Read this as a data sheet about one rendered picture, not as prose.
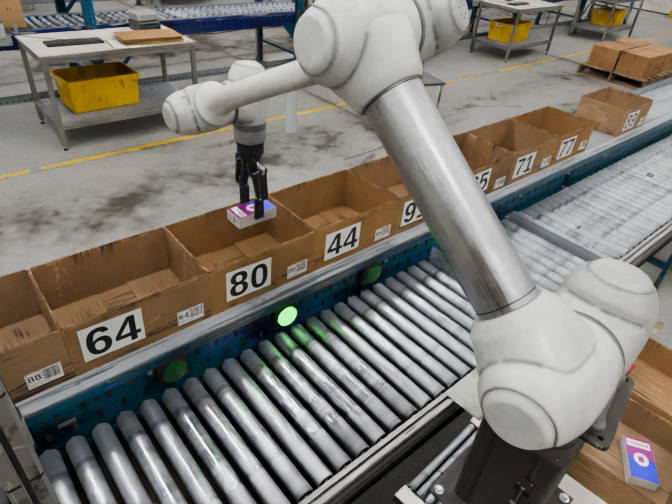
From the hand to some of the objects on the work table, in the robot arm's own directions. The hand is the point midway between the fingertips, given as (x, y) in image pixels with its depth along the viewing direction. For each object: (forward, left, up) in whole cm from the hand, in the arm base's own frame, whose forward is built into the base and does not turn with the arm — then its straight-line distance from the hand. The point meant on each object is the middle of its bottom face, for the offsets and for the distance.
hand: (251, 204), depth 149 cm
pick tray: (-111, -59, -40) cm, 132 cm away
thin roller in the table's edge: (-81, +4, -44) cm, 92 cm away
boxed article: (-119, -29, -41) cm, 129 cm away
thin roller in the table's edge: (-78, +3, -44) cm, 90 cm away
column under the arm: (-95, +4, -42) cm, 104 cm away
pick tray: (-110, -27, -41) cm, 120 cm away
